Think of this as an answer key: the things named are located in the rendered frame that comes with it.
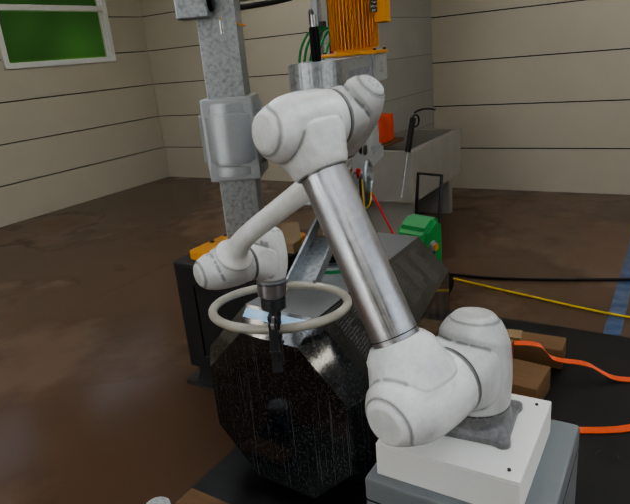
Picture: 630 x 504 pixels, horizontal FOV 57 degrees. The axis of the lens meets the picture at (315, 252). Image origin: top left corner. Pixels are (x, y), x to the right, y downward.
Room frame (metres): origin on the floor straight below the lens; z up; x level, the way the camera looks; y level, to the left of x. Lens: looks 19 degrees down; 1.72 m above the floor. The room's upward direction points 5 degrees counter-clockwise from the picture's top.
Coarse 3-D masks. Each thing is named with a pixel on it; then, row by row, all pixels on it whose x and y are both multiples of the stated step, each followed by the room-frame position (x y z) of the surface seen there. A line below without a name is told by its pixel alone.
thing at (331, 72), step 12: (324, 60) 2.59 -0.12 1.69; (336, 60) 2.37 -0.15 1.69; (348, 60) 2.50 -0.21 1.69; (360, 60) 2.70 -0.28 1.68; (372, 60) 2.92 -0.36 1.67; (384, 60) 3.14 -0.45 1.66; (288, 72) 2.42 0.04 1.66; (300, 72) 2.34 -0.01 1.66; (312, 72) 2.33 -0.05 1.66; (324, 72) 2.33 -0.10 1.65; (336, 72) 2.36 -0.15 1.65; (348, 72) 2.48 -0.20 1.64; (360, 72) 2.68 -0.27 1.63; (372, 72) 2.92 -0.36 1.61; (384, 72) 3.12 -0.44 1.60; (300, 84) 2.35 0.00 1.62; (312, 84) 2.33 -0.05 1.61; (324, 84) 2.33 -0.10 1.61; (336, 84) 2.35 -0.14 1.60
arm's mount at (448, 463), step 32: (544, 416) 1.14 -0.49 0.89; (384, 448) 1.09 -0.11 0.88; (416, 448) 1.07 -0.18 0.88; (448, 448) 1.06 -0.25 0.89; (480, 448) 1.05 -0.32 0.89; (512, 448) 1.04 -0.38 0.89; (416, 480) 1.05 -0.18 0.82; (448, 480) 1.01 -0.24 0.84; (480, 480) 0.98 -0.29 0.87; (512, 480) 0.94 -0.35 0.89
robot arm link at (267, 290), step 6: (258, 282) 1.60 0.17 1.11; (264, 282) 1.58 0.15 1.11; (270, 282) 1.58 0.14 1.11; (276, 282) 1.58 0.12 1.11; (282, 282) 1.59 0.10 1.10; (258, 288) 1.60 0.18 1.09; (264, 288) 1.58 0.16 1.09; (270, 288) 1.58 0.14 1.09; (276, 288) 1.58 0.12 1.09; (282, 288) 1.59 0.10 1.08; (258, 294) 1.60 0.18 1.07; (264, 294) 1.58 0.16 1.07; (270, 294) 1.58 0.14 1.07; (276, 294) 1.58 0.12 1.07; (282, 294) 1.59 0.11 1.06
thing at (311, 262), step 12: (312, 228) 2.38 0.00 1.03; (312, 240) 2.36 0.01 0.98; (324, 240) 2.35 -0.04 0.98; (300, 252) 2.22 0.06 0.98; (312, 252) 2.28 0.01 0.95; (324, 252) 2.26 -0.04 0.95; (300, 264) 2.20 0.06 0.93; (312, 264) 2.19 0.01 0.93; (324, 264) 2.14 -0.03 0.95; (288, 276) 2.07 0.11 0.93; (300, 276) 2.13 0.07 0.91; (312, 276) 2.12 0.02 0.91
